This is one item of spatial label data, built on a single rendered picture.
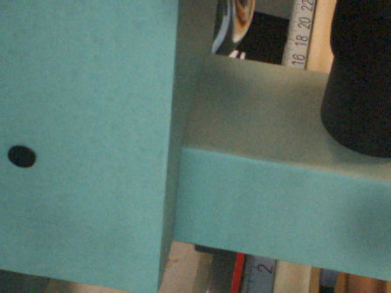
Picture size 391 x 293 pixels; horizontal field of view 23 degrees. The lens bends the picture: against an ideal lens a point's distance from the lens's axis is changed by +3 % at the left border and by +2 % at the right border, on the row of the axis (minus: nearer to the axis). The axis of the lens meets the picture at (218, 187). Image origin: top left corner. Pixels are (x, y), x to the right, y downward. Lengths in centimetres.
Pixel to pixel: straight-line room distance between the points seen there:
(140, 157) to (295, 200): 9
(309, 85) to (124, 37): 14
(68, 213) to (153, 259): 4
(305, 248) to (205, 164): 7
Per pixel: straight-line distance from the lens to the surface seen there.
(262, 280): 50
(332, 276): 52
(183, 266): 70
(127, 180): 39
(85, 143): 38
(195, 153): 42
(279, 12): 112
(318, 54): 65
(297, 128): 44
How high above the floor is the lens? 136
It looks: 47 degrees down
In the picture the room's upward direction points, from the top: 8 degrees clockwise
